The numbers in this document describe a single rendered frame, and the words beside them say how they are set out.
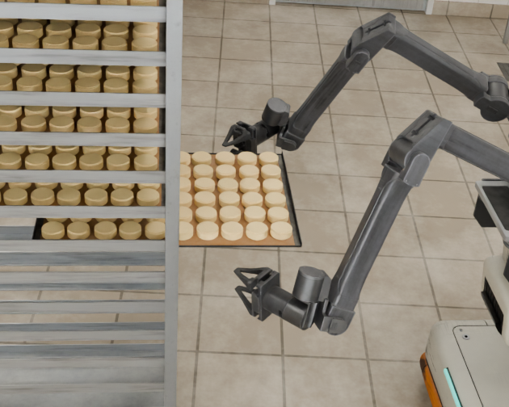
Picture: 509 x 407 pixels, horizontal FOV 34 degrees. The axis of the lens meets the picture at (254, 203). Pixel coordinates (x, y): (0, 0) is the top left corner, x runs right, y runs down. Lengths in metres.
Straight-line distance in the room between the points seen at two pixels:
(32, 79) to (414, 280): 2.06
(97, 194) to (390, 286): 1.75
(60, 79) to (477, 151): 0.86
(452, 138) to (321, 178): 2.23
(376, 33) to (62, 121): 0.82
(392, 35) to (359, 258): 0.63
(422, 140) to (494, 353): 1.20
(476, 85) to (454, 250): 1.48
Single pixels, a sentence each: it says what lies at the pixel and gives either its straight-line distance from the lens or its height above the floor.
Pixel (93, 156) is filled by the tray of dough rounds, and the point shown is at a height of 1.15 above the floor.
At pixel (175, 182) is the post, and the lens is 1.75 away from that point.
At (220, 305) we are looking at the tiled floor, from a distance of 3.18.
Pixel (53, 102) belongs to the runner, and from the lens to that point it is 1.71.
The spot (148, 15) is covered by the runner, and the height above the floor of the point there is 1.50.
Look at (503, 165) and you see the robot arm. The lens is 1.84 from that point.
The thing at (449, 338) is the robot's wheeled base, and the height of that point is 0.28.
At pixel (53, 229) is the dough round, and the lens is 1.93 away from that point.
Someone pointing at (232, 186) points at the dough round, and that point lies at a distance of 2.06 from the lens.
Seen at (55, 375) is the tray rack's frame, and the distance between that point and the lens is 2.74.
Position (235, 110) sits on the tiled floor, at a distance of 4.45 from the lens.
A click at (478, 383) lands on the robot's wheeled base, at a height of 0.28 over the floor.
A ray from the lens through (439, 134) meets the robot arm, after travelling 1.73.
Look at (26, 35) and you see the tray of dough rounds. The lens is 1.73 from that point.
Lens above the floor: 2.11
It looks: 35 degrees down
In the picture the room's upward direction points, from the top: 4 degrees clockwise
